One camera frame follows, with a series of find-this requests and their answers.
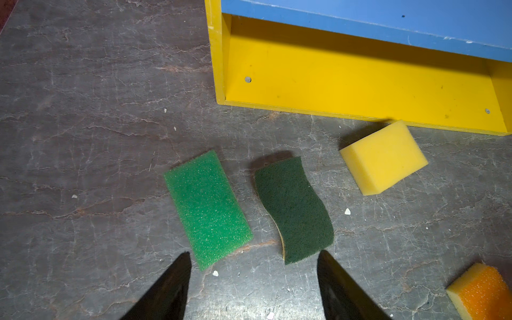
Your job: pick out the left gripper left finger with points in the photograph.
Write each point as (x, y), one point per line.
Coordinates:
(167, 297)

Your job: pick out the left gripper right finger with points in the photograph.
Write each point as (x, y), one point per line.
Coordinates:
(341, 297)

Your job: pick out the orange sponge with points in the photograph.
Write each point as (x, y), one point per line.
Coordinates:
(481, 293)

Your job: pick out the yellow sponge back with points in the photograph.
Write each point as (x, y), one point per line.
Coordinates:
(382, 159)

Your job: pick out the yellow shelf with coloured boards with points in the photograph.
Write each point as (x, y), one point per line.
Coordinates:
(436, 64)

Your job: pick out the dark green wavy sponge left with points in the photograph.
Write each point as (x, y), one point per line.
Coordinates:
(299, 214)

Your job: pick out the bright green sponge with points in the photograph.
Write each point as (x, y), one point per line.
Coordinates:
(208, 209)

